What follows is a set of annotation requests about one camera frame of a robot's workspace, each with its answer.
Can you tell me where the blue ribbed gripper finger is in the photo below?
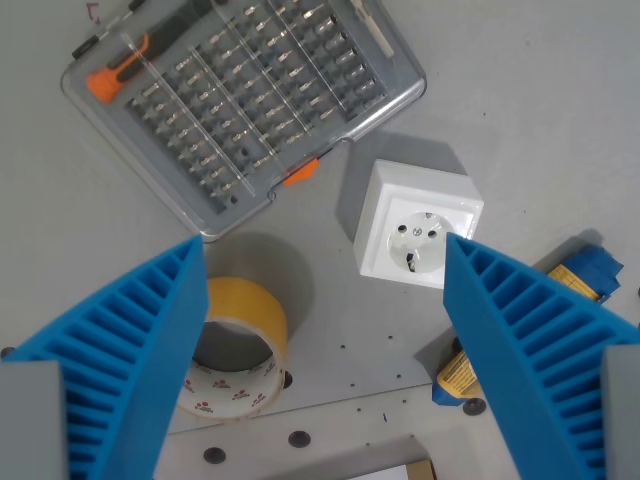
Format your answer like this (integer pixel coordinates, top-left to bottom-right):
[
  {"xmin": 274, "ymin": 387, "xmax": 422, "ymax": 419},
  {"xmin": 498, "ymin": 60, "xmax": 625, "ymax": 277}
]
[
  {"xmin": 0, "ymin": 233, "xmax": 210, "ymax": 480},
  {"xmin": 441, "ymin": 232, "xmax": 640, "ymax": 480}
]

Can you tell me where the yellow adhesive tape roll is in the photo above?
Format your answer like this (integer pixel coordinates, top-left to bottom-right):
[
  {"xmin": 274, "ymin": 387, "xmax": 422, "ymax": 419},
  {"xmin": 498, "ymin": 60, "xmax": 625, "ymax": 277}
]
[{"xmin": 174, "ymin": 276, "xmax": 294, "ymax": 422}]

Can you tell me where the white sheet with cardboard edge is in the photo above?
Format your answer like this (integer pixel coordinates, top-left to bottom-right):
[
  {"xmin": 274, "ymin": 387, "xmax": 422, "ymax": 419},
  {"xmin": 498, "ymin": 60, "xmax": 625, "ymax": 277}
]
[{"xmin": 344, "ymin": 457, "xmax": 437, "ymax": 480}]

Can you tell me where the transparent screwdriver bit set case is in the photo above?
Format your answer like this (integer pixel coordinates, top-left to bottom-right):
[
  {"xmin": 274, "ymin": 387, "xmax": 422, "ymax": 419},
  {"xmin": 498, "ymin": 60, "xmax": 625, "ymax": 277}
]
[{"xmin": 59, "ymin": 0, "xmax": 429, "ymax": 244}]

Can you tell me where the silver metal extension rod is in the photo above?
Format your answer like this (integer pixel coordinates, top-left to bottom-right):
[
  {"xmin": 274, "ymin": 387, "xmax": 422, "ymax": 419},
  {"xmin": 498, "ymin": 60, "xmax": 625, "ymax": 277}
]
[{"xmin": 348, "ymin": 0, "xmax": 397, "ymax": 60}]

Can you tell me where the white wall socket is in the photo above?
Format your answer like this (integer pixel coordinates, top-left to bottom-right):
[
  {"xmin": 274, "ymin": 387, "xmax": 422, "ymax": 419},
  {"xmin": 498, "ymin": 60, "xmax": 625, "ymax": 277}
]
[{"xmin": 351, "ymin": 158, "xmax": 486, "ymax": 291}]

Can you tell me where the orange and black screwdriver handle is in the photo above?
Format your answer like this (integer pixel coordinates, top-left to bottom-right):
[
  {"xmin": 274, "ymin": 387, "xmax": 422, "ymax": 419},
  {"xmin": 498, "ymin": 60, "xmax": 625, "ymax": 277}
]
[{"xmin": 84, "ymin": 0, "xmax": 221, "ymax": 104}]

